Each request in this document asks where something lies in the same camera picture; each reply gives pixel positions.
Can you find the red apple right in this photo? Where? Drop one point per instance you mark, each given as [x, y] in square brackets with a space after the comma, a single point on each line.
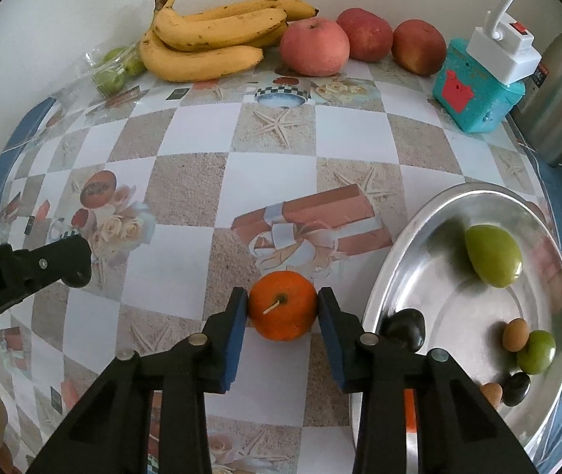
[419, 47]

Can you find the green jujube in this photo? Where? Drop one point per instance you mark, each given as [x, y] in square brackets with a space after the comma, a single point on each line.
[538, 353]

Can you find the pink apple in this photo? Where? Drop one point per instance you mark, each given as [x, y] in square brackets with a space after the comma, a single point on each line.
[316, 47]

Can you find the yellow banana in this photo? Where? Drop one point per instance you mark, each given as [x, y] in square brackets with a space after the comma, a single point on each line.
[249, 21]
[178, 67]
[183, 35]

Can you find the clear bag of green fruits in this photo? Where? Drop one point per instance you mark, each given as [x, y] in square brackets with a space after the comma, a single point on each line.
[109, 71]

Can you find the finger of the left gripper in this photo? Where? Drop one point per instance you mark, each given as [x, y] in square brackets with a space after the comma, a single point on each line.
[24, 272]

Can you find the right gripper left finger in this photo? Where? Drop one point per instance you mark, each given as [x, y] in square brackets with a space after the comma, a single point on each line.
[107, 430]

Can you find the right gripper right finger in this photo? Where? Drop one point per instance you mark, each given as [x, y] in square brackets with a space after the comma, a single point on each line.
[458, 430]

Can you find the red apple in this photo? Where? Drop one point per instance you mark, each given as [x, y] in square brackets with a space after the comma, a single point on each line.
[419, 47]
[370, 36]

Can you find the red apple middle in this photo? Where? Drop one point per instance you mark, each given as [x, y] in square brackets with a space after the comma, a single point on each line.
[370, 36]

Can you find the checkered printed tablecloth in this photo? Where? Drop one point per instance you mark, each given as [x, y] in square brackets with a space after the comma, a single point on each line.
[157, 180]

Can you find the bottom yellow banana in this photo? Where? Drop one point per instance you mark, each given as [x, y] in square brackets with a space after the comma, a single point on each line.
[178, 67]

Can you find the middle yellow banana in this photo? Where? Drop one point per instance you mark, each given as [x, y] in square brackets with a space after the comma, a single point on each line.
[183, 35]

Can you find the steel thermos jug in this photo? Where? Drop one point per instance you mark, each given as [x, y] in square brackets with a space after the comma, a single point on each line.
[538, 115]

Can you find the orange tangerine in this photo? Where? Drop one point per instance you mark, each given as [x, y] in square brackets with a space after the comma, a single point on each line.
[282, 306]
[410, 410]

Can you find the teal plastic box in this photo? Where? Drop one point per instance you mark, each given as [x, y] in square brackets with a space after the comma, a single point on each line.
[470, 94]

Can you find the top yellow banana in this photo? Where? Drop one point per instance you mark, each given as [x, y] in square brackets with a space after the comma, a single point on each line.
[249, 21]

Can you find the dark plum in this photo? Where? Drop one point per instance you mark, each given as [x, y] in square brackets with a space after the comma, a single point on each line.
[406, 328]
[516, 388]

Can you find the large green mango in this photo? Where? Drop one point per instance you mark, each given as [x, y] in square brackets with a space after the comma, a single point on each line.
[494, 254]

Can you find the steel round basin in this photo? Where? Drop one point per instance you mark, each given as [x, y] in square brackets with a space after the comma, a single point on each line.
[428, 269]

